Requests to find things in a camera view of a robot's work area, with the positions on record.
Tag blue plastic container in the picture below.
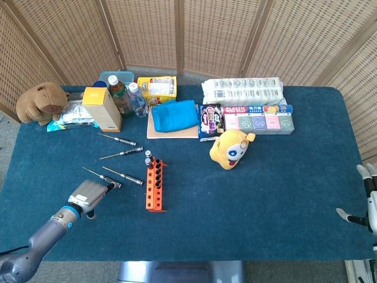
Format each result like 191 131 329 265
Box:
98 70 135 89

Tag silver foil wipes pack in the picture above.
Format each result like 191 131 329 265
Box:
47 99 100 133

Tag tall yellow carton box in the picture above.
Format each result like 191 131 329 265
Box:
81 87 123 133

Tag yellow plush toy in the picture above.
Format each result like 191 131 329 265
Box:
209 129 256 171

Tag brown capybara plush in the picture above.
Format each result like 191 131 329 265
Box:
15 82 71 127

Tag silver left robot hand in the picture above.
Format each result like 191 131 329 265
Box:
67 179 117 219

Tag black handle precision screwdriver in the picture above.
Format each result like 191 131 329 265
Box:
99 146 144 160

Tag knurled handle precision screwdriver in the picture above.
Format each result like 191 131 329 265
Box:
82 166 122 189
102 166 144 186

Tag beige flat board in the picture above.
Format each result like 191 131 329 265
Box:
146 105 200 140

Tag yellow snack bag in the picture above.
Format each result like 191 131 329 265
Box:
137 75 178 106

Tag blue felt table cover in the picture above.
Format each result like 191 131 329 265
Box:
0 85 375 262

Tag white paper roll pack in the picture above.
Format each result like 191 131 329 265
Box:
201 77 285 107

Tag clear water bottle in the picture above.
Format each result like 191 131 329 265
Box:
128 82 149 118

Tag white metal frame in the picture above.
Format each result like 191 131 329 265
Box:
344 244 377 283

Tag dark grey precision screwdriver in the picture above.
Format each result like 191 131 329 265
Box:
97 133 138 147

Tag blue folded cloth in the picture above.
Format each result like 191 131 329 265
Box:
151 99 199 133

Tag colourful plastic case set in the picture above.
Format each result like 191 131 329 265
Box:
223 113 295 136

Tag plastic food wrap box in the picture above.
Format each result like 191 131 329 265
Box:
221 104 294 115

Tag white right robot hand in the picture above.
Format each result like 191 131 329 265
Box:
335 163 377 236

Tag dark blue printed packet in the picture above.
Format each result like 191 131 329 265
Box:
198 103 226 142

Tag green tea bottle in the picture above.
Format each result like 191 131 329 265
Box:
107 75 134 117

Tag orange tool rack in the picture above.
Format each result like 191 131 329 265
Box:
145 157 168 213

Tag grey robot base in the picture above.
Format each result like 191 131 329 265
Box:
117 260 246 283

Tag wicker folding screen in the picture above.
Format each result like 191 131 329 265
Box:
0 0 377 162

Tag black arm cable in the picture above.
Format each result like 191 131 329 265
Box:
0 244 30 257

